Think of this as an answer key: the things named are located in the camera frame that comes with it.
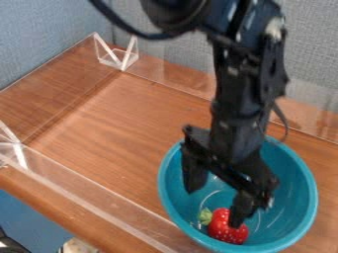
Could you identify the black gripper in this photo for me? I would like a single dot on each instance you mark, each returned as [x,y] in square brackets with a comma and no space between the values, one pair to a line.
[249,176]

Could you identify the red toy strawberry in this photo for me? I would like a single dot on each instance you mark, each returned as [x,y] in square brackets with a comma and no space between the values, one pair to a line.
[216,220]

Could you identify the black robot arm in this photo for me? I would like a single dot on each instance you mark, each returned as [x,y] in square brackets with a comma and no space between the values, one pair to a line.
[246,32]

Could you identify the blue plastic bowl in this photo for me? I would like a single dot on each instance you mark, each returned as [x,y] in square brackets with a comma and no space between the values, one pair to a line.
[277,227]

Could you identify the clear acrylic front barrier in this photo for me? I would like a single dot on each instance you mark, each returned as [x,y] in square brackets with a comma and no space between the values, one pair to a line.
[99,215]

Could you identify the clear acrylic barrier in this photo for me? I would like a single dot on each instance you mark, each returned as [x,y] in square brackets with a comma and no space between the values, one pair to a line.
[21,64]
[99,215]
[305,118]

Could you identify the clear acrylic back barrier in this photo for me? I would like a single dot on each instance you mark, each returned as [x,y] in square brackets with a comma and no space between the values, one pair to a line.
[305,118]

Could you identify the clear acrylic left barrier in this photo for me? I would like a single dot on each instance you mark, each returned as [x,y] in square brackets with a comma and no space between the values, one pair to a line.
[21,64]

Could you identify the clear acrylic corner bracket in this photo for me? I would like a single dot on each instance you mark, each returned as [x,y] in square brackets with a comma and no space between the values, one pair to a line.
[117,57]

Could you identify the clear acrylic left bracket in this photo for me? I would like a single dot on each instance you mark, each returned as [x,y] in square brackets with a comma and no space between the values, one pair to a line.
[11,148]

